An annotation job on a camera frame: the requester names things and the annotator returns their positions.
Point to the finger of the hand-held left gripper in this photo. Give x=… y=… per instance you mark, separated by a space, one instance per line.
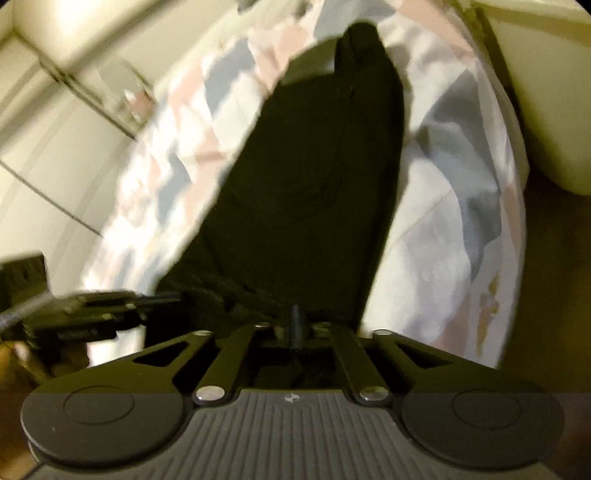
x=157 y=301

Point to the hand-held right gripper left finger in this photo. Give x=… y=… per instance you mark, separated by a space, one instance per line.
x=249 y=337

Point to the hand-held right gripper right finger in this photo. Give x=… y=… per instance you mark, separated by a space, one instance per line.
x=339 y=339

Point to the black pants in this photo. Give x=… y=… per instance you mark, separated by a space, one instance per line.
x=314 y=184

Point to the white wardrobe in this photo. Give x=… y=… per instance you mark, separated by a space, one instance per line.
x=51 y=152

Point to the checkered teddy bear quilt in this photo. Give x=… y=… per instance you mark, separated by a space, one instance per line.
x=452 y=184

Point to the white padded headboard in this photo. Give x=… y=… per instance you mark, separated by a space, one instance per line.
x=549 y=83

